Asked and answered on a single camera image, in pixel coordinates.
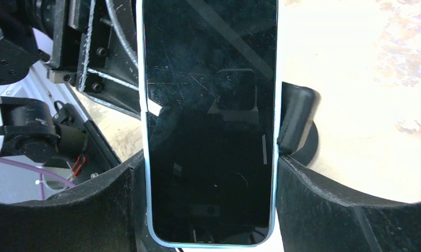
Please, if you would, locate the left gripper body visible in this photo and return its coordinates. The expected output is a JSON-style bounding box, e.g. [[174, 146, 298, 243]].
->
[[50, 1, 141, 118]]

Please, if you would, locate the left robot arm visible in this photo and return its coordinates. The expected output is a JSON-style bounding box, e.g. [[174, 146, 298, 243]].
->
[[0, 1, 141, 187]]

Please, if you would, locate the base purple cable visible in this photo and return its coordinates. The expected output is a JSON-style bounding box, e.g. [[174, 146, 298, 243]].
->
[[0, 154, 77, 202]]

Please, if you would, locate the black phone stand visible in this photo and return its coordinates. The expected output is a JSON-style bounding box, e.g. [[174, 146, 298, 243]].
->
[[277, 82, 320, 166]]

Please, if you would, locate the light blue case phone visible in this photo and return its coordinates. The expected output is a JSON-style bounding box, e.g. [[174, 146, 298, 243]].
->
[[135, 1, 281, 248]]

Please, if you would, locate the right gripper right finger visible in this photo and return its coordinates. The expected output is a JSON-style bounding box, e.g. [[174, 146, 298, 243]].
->
[[277, 156, 421, 251]]

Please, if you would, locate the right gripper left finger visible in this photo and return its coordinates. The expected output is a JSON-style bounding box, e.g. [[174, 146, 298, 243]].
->
[[0, 152, 147, 251]]

